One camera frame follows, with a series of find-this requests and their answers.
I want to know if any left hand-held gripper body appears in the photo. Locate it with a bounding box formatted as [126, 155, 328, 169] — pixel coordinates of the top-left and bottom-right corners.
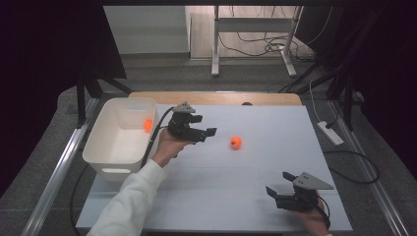
[167, 101, 209, 144]

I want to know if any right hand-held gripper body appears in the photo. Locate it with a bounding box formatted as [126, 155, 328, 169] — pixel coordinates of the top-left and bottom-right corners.
[275, 171, 335, 212]

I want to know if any white plastic bin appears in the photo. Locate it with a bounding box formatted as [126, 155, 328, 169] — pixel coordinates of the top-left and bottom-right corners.
[82, 96, 162, 183]

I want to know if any person's right hand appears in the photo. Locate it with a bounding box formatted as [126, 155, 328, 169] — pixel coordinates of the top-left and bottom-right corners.
[291, 200, 332, 236]

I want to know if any person's left hand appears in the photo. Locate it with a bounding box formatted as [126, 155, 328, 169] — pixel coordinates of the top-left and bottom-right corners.
[150, 127, 189, 168]

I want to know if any wooden table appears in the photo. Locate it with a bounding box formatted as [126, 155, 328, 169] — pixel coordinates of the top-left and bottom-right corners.
[128, 91, 303, 106]

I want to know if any white board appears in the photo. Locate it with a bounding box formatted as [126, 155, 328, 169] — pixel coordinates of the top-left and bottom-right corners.
[76, 103, 354, 233]

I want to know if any white power strip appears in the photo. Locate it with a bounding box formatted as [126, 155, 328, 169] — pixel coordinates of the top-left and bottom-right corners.
[316, 120, 345, 147]

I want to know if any white metal stand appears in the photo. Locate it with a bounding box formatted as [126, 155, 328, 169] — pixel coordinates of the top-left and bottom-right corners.
[210, 5, 304, 79]

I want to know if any black tripod stand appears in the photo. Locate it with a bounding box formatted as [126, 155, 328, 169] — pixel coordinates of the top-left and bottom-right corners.
[278, 62, 358, 132]
[76, 70, 134, 129]

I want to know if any white cabinet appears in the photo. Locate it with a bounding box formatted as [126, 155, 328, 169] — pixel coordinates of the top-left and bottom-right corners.
[103, 5, 192, 55]

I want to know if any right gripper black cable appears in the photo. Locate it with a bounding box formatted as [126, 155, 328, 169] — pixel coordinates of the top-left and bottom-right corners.
[316, 195, 332, 229]

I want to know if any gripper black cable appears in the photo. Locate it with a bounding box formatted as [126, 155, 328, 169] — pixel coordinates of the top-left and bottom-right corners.
[316, 195, 332, 229]
[140, 106, 175, 170]

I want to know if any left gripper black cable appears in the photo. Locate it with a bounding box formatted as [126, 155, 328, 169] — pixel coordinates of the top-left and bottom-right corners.
[140, 106, 175, 170]

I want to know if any white power cable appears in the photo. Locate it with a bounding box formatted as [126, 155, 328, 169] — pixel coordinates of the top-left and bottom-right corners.
[308, 80, 325, 124]

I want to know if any aluminium rail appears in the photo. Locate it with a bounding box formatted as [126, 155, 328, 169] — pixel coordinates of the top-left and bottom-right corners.
[21, 97, 99, 236]
[328, 99, 411, 236]

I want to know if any black looped floor cable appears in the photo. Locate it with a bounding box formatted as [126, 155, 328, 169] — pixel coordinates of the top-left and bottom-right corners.
[323, 149, 381, 185]

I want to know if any tangle of cables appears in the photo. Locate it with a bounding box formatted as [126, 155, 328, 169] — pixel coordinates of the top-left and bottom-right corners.
[217, 5, 333, 63]

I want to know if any black curved floor cable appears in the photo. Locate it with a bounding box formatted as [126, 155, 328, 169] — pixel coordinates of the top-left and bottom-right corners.
[69, 163, 91, 236]

